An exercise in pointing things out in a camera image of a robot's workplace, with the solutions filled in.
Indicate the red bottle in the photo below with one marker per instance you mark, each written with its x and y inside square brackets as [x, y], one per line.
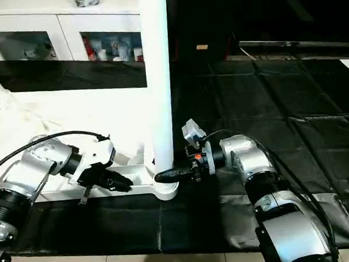
[88, 50]

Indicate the black work mat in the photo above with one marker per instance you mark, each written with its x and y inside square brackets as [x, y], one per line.
[294, 134]

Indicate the black metal rail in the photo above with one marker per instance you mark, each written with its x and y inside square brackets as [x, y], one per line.
[300, 43]

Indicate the white plastic table top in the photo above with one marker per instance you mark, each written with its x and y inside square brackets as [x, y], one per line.
[67, 132]

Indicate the small tan block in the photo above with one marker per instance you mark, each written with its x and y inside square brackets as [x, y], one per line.
[202, 47]

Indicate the white glass-door cabinet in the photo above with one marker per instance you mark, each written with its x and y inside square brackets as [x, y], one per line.
[53, 25]

